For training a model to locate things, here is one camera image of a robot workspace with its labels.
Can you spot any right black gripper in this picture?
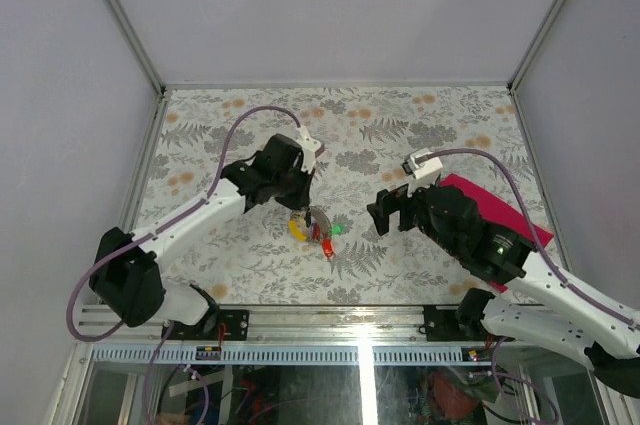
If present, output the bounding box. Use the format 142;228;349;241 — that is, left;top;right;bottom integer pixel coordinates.
366;174;461;256

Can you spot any key bunch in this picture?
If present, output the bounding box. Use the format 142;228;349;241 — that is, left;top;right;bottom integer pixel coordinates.
288;206;345;260

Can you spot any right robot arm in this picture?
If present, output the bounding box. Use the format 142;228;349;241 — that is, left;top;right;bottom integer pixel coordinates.
367;185;639;398

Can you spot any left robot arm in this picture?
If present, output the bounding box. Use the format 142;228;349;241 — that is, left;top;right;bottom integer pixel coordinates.
89;128;324;340

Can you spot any floral table mat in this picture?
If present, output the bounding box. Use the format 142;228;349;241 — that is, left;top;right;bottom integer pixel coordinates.
137;86;550;305

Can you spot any pink cloth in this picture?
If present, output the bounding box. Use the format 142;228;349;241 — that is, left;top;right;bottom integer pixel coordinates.
440;174;554;293

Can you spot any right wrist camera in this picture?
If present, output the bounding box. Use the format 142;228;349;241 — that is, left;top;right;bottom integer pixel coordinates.
402;148;443;197

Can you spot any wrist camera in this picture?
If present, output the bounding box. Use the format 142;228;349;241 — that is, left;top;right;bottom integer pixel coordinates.
294;125;325;173
402;148;443;197

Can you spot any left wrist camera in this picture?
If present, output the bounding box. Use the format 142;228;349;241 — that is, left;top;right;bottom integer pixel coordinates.
294;125;325;173

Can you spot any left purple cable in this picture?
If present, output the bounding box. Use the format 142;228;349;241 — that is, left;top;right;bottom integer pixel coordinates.
65;107;304;342

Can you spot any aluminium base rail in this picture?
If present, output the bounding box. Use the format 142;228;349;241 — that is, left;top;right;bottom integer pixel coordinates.
75;305;493;366

